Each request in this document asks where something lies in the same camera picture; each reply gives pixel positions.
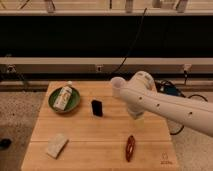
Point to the translucent plastic cup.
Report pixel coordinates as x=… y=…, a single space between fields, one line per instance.
x=117 y=83

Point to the red brown oblong object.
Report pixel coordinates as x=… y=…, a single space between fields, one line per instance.
x=130 y=147

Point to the green bowl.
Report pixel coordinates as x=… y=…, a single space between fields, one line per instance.
x=72 y=103

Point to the wooden table board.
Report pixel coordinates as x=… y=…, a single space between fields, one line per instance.
x=99 y=143

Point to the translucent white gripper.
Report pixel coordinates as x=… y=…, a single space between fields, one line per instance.
x=134 y=111

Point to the black round object on floor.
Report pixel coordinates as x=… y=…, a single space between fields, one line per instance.
x=5 y=143

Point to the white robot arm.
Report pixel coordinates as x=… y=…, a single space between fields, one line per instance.
x=139 y=97

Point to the white sponge block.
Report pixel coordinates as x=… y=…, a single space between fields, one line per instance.
x=56 y=144

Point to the black standing eraser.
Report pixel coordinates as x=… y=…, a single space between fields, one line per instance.
x=97 y=108

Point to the white bottle with label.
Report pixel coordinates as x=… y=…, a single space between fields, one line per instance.
x=63 y=97

